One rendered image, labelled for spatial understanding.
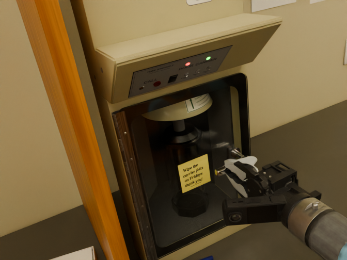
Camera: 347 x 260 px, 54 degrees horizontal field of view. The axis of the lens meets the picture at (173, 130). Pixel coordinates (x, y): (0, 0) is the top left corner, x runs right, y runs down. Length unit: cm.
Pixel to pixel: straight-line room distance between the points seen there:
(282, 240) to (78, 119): 64
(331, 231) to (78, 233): 74
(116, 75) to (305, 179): 81
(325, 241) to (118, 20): 49
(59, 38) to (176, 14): 25
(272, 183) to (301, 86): 95
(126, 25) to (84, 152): 24
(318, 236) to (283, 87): 99
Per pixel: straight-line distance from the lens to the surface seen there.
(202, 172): 79
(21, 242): 116
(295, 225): 61
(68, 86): 53
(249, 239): 97
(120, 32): 63
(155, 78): 60
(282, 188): 68
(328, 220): 59
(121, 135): 66
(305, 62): 155
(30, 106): 107
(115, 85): 56
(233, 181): 75
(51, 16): 51
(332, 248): 58
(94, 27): 61
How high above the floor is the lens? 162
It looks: 26 degrees down
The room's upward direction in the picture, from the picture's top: 9 degrees counter-clockwise
